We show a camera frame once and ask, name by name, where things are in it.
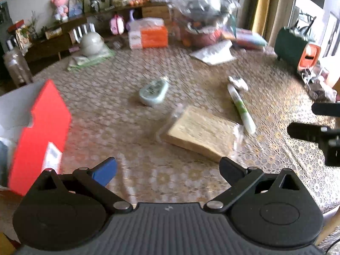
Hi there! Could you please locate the green white tube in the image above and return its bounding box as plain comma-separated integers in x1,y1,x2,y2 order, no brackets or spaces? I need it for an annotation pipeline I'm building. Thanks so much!
227,84,256,135

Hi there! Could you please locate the bagged bread slice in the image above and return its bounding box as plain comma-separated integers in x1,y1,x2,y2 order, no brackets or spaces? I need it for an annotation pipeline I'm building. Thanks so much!
156,104,244,162

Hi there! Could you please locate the correction tape dispenser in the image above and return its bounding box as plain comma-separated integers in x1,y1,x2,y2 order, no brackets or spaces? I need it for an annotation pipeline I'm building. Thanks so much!
138,76,169,107

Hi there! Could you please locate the green orange mini appliance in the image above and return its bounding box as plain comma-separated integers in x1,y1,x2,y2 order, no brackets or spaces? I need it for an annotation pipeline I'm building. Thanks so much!
274,27,321,71

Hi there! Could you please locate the red cardboard shoe box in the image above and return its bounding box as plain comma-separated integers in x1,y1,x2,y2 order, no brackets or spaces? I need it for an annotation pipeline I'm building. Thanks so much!
1,79,71,196

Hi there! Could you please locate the lace tablecloth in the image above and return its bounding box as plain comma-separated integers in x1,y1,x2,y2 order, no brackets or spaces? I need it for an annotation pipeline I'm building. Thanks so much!
35,45,339,211

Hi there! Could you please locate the stack of coloured folders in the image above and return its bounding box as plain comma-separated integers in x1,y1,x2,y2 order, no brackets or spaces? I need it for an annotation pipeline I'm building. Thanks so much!
222,28,267,50

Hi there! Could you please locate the yellow curtain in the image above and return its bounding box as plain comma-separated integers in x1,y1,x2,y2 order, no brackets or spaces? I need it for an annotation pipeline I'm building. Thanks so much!
251,0,270,36

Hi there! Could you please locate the folded green cloth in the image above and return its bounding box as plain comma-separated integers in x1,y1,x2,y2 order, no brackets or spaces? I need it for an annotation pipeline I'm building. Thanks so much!
67,45,115,71

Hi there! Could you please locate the clear glass jar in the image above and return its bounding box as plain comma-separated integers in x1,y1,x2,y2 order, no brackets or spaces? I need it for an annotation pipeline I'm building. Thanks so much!
3,47,33,88

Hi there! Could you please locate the grey-green round ceramic pot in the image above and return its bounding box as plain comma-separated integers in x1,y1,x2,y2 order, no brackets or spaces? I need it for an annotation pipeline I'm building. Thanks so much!
80,32,104,57

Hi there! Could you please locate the red basket of fruit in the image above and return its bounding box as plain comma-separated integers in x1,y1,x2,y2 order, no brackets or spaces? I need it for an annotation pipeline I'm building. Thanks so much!
172,20,236,48

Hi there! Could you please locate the wooden tv cabinet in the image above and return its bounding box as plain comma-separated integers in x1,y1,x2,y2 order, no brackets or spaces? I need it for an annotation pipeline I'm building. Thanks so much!
25,2,171,63

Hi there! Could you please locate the white router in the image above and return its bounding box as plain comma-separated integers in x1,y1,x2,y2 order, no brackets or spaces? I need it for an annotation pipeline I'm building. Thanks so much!
70,23,96,43

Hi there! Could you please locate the clear plastic bag pile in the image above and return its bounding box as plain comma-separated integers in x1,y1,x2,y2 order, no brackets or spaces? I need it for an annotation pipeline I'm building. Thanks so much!
170,0,240,28

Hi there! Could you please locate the orange tissue box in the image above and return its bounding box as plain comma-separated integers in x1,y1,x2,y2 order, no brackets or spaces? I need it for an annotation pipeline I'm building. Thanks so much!
128,17,168,50

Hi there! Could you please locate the pink toy suitcase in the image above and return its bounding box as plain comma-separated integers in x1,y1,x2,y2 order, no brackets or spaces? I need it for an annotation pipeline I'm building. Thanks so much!
109,14,125,35

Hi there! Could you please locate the purple vase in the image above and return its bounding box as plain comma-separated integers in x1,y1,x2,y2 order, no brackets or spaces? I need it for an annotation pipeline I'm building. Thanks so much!
126,9,134,31

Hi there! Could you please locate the pink plush doll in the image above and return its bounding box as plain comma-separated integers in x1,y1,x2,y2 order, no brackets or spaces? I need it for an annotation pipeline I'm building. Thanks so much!
51,0,69,22

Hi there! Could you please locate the tangled white cable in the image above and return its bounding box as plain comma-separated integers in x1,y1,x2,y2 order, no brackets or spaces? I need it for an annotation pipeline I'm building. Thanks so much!
300,68,319,91

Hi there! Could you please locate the picture frame with plant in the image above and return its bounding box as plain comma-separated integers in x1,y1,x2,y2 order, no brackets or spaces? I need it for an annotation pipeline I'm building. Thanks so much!
83,0,112,13

